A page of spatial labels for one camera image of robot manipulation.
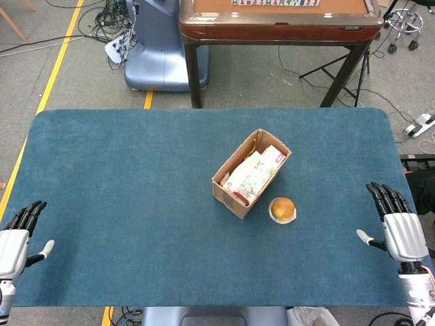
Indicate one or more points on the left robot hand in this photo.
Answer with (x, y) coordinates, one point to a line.
(13, 244)

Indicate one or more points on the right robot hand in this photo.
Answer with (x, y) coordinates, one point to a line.
(404, 234)

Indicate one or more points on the orange translucent plastic package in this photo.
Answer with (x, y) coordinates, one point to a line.
(282, 208)

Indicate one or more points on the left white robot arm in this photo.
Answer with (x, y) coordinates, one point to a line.
(7, 299)

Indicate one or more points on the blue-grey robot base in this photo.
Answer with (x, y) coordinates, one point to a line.
(159, 51)

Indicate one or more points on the open cardboard box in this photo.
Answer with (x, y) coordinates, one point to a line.
(231, 200)

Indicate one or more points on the black equipment case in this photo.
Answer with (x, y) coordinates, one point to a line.
(421, 183)

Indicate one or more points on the white and black power strip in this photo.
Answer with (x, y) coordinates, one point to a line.
(419, 125)

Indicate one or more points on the clear plastic bag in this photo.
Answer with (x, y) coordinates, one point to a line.
(309, 317)

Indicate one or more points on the teal felt table mat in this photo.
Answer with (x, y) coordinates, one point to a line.
(136, 203)

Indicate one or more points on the black folding tripod stand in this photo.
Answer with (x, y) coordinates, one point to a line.
(358, 85)

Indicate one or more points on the floral printed snack packet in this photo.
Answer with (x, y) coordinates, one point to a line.
(251, 176)

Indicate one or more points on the yellow packet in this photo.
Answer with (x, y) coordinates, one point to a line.
(252, 149)

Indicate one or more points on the grey robot torso base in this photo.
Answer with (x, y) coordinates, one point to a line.
(214, 317)

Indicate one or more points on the rolling stool base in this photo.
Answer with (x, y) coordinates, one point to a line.
(406, 20)

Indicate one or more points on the white power strip with plugs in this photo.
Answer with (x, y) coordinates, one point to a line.
(113, 51)

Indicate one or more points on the wooden stand legs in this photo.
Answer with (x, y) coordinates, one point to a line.
(12, 22)

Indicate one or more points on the brown mahjong table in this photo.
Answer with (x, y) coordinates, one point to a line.
(272, 29)

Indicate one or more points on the row of mahjong tiles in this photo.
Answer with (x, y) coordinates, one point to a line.
(275, 2)

